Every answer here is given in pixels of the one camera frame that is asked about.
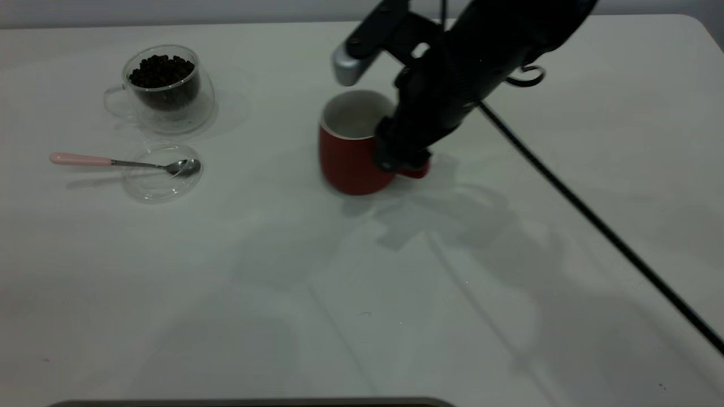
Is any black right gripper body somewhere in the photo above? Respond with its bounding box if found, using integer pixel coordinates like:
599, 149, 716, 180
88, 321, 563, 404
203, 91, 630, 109
390, 48, 510, 149

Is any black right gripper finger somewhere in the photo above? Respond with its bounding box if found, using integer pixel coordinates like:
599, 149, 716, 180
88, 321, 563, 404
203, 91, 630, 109
386, 138, 434, 174
372, 116, 406, 170

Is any red ceramic mug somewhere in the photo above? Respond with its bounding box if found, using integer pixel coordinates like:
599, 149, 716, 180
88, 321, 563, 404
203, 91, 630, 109
318, 89, 432, 196

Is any pink handled metal spoon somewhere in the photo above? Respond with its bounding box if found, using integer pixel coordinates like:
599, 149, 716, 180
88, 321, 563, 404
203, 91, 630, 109
50, 153, 202, 178

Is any clear glass cup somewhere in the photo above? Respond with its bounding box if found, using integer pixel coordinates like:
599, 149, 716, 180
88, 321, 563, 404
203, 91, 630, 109
103, 45, 217, 135

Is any dark coffee beans pile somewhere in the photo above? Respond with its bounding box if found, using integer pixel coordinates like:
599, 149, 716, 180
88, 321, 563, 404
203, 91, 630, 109
129, 55, 201, 111

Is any clear glass lid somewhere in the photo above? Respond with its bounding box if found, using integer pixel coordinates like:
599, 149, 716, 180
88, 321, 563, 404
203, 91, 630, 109
122, 142, 203, 204

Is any thin black cable loop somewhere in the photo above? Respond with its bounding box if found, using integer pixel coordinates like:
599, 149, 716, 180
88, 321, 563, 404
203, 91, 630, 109
505, 64, 547, 89

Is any thick black cable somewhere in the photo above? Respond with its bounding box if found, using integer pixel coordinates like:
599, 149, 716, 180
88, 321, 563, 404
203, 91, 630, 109
478, 101, 724, 356

